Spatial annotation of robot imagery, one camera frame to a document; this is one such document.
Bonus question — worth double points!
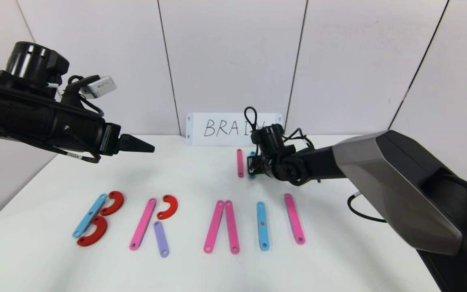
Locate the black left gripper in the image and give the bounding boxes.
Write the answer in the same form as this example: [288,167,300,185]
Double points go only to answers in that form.
[48,101,156,157]

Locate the red C-shaped piece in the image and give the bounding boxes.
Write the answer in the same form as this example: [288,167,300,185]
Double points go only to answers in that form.
[156,195,178,220]
[100,191,124,216]
[77,216,108,247]

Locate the long pink bar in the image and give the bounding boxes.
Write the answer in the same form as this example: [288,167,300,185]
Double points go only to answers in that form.
[284,193,306,245]
[203,200,225,254]
[129,198,157,251]
[224,200,240,255]

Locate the short purple bar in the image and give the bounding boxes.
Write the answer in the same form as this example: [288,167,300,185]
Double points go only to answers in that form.
[153,221,170,258]

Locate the white sign reading BRAIN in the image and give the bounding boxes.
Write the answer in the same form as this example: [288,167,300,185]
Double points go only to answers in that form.
[186,113,283,147]

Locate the long blue bar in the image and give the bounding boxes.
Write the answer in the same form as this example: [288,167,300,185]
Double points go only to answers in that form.
[256,201,270,251]
[72,193,108,238]

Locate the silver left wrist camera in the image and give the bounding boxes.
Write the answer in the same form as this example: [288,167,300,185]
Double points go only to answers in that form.
[84,76,118,99]

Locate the black left camera bracket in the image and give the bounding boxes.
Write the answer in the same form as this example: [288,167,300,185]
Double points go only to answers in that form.
[60,75,104,118]

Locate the black looped right arm cable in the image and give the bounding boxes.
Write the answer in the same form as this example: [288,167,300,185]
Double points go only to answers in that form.
[244,107,258,133]

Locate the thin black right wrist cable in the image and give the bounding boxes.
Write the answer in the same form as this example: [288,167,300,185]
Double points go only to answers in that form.
[284,128,316,150]

